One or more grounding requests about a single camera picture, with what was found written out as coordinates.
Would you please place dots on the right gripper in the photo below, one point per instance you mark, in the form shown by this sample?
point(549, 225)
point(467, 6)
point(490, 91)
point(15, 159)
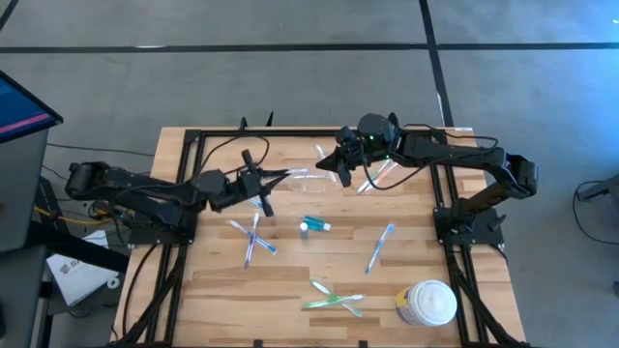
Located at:
point(352, 157)

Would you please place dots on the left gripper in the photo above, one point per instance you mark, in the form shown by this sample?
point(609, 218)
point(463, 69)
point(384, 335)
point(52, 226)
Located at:
point(246, 186)

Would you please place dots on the blue white toothbrush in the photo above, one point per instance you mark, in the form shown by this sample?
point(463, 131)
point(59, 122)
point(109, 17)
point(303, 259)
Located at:
point(379, 247)
point(268, 249)

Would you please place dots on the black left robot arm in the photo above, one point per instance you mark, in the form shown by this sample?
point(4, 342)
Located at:
point(145, 193)

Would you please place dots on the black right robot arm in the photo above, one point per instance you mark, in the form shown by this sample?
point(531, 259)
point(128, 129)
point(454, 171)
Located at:
point(459, 154)

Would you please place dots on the clear acrylic organizer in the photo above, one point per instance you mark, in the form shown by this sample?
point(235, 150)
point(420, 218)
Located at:
point(309, 186)

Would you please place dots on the white lidded wipes canister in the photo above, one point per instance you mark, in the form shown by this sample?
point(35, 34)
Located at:
point(430, 302)

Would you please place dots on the small white tape roll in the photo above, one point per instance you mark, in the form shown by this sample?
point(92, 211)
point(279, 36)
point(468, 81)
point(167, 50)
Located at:
point(109, 280)

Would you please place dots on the white paper sheet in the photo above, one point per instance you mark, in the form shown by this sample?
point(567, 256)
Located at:
point(77, 280)

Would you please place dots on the grey cabinet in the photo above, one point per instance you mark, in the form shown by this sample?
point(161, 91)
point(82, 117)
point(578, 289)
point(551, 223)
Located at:
point(19, 193)

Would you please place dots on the computer monitor blue screen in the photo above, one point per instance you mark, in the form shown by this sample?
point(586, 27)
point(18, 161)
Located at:
point(19, 111)

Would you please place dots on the grey stand foot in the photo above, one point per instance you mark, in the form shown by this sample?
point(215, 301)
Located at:
point(604, 186)

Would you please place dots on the black aluminium table frame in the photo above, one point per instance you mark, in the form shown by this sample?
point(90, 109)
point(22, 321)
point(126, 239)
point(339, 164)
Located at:
point(314, 132)

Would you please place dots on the black cart frame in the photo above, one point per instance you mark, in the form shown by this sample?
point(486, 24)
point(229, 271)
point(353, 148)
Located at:
point(82, 251)

